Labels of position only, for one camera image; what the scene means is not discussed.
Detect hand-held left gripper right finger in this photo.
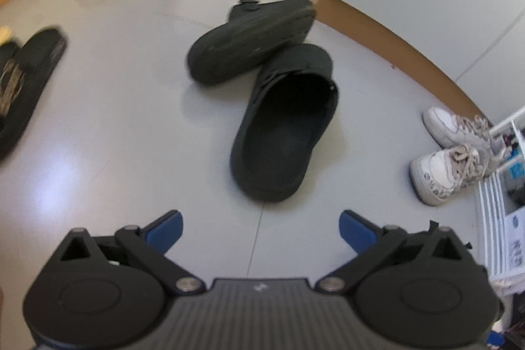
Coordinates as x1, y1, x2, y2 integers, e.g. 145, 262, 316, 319
314, 210, 482, 295

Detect black slide sandal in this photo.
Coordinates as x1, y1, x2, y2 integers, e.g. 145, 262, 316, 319
0, 28, 67, 162
0, 42, 25, 117

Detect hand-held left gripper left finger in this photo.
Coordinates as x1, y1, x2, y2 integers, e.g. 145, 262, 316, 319
47, 210, 207, 295

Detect plain white sneaker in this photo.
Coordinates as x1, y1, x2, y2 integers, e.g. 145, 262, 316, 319
422, 107, 493, 148

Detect white shoe rack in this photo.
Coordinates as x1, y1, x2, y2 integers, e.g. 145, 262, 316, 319
473, 114, 525, 289

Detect white sneaker black print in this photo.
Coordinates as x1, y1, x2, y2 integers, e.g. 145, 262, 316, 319
410, 143, 499, 207

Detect black slip-on mule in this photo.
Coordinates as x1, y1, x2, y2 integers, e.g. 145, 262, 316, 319
230, 43, 340, 203
187, 0, 316, 86

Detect white printed paper bag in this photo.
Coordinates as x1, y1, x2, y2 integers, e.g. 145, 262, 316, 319
504, 206, 525, 273

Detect clear plastic water bottle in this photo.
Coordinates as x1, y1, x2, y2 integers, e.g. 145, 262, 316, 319
502, 157, 525, 207

